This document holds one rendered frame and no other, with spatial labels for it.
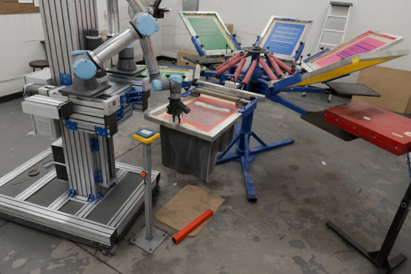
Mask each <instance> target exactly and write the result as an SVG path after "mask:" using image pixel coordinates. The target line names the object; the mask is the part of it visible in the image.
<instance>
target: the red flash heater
mask: <svg viewBox="0 0 411 274"><path fill-rule="evenodd" d="M323 115H324V118H323V120H324V121H326V122H328V123H330V124H332V125H334V126H336V127H338V128H341V129H343V130H345V131H347V132H349V133H351V134H353V135H355V136H357V137H359V138H361V139H364V140H365V141H367V142H369V143H371V144H373V145H376V146H378V147H380V148H382V149H384V150H386V151H388V152H390V153H393V154H395V155H397V156H400V155H403V154H406V153H408V152H411V119H409V118H406V117H404V116H400V115H398V114H395V113H392V112H390V111H387V110H385V109H382V108H379V107H377V106H374V105H371V104H369V103H366V102H363V101H360V102H355V103H350V104H346V105H341V106H336V107H332V108H327V109H325V110H324V114H323ZM364 117H367V118H370V120H366V119H364Z"/></svg>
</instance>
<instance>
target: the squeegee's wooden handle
mask: <svg viewBox="0 0 411 274"><path fill-rule="evenodd" d="M194 91H195V92H197V93H200V94H205V95H209V96H212V97H216V98H221V99H224V100H229V101H232V102H236V103H237V102H240V98H238V97H233V96H230V95H225V94H221V93H217V92H212V91H208V90H205V89H201V88H196V89H195V90H194Z"/></svg>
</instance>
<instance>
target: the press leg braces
mask: <svg viewBox="0 0 411 274"><path fill-rule="evenodd" d="M251 135H252V136H253V137H254V138H255V139H256V140H257V141H258V142H259V143H260V144H262V145H261V147H262V148H266V147H269V145H267V144H266V143H264V142H263V141H262V140H261V139H260V138H259V137H258V136H257V135H256V134H255V133H254V132H253V131H252V134H251ZM241 136H242V133H241V132H239V133H238V134H237V135H236V136H235V137H234V138H233V140H232V141H231V143H230V145H229V147H228V148H227V150H226V151H224V152H221V153H220V154H219V155H218V156H217V159H216V161H219V160H223V159H224V158H223V156H224V155H225V154H226V153H227V151H228V150H229V149H230V148H231V147H232V146H233V145H234V144H235V143H236V142H237V141H239V139H240V137H241ZM243 170H244V171H249V172H250V167H249V149H248V134H245V165H243Z"/></svg>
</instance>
